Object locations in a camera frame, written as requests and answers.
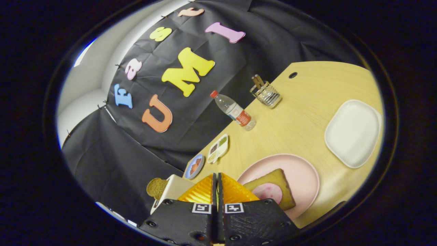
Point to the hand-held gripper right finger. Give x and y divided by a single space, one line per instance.
252 222

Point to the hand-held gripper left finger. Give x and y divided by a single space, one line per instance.
184 222

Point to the brown bread slice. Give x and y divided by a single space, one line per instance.
156 188

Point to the pink ham slice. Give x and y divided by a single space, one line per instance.
268 193

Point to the white toaster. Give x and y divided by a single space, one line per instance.
174 188

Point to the small blue plate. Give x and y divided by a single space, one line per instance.
188 172

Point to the yellow bread slice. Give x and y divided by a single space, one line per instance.
280 179

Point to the red food pieces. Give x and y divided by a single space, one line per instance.
195 166

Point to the pink round plate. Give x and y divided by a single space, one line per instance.
302 177

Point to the white divided condiment dish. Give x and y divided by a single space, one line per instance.
218 148

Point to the clear plastic bottle red cap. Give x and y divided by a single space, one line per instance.
234 110

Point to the white square plate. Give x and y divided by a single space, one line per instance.
353 133

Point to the brown wooden sticks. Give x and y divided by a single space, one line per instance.
257 81

